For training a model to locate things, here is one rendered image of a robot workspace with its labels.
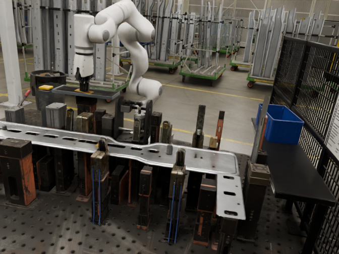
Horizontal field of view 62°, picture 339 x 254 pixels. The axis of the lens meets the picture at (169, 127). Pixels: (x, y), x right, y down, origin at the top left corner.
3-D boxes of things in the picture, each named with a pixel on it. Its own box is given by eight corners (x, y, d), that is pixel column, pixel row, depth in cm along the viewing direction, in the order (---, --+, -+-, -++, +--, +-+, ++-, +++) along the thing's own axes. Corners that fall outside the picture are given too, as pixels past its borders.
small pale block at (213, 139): (201, 198, 155) (210, 137, 142) (202, 195, 159) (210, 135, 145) (208, 199, 155) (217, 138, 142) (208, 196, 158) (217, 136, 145)
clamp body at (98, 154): (86, 224, 130) (83, 156, 117) (96, 207, 141) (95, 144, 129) (105, 227, 129) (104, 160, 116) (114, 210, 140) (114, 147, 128)
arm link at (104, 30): (137, 25, 142) (103, 49, 120) (110, 21, 147) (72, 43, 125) (135, 6, 136) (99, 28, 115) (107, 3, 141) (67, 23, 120)
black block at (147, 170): (132, 231, 128) (134, 175, 118) (138, 215, 138) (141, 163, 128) (149, 234, 127) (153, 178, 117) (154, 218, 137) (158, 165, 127)
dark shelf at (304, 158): (274, 198, 108) (276, 191, 107) (250, 121, 191) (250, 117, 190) (335, 207, 106) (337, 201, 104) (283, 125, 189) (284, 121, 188)
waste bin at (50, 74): (24, 121, 419) (19, 72, 393) (50, 112, 467) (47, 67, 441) (53, 128, 405) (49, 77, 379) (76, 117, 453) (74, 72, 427)
